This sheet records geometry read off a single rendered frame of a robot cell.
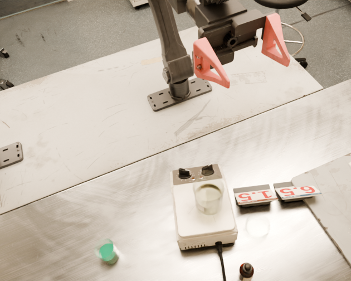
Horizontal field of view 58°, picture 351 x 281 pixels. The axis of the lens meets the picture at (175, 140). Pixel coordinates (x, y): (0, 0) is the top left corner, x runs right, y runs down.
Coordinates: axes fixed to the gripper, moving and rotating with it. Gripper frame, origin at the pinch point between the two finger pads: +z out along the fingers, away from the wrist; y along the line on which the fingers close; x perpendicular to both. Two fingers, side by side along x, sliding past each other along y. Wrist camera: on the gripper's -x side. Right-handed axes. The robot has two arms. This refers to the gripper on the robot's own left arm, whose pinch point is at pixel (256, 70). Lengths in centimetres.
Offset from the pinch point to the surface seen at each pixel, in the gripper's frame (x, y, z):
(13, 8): 126, -75, -290
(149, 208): 40.3, -21.7, -5.4
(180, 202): 31.4, -14.8, 0.5
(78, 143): 41, -34, -33
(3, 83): 125, -91, -185
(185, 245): 35.5, -17.3, 8.0
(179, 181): 34.4, -12.8, -6.0
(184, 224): 31.4, -16.0, 5.4
